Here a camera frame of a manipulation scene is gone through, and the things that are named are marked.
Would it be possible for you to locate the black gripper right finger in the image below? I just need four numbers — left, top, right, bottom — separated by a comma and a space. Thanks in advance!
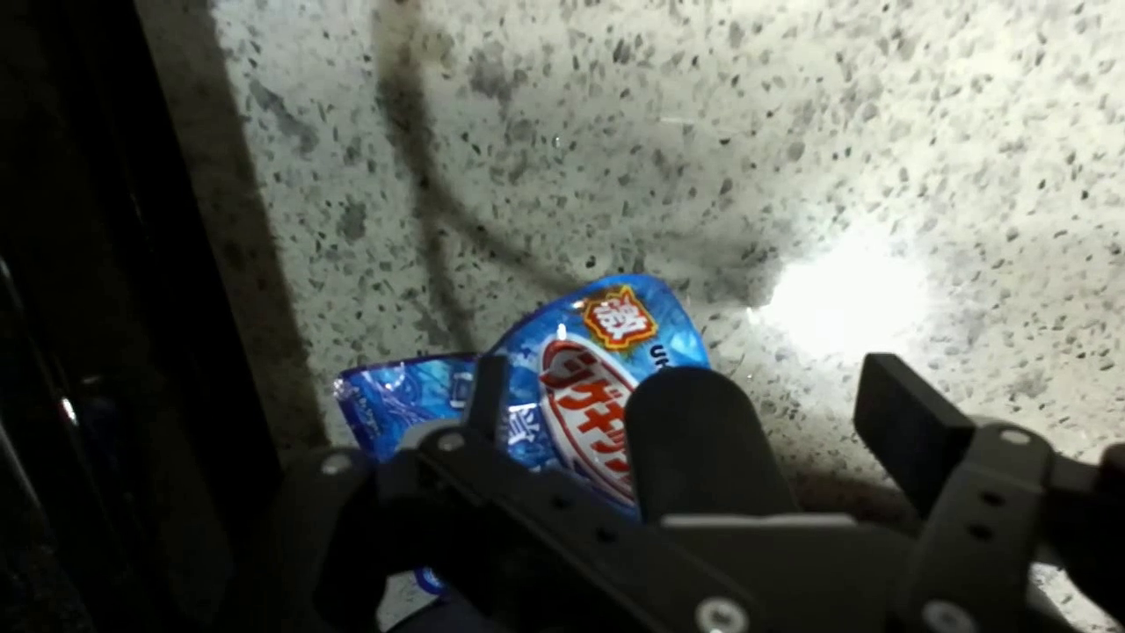
854, 356, 1051, 633

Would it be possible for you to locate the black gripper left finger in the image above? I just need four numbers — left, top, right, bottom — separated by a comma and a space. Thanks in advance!
417, 356, 656, 633

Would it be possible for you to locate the blue snack bag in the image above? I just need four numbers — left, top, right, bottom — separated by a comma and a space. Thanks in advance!
329, 269, 712, 602

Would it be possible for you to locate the black electric stove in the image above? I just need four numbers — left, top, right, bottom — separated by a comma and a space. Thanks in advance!
0, 0, 277, 633

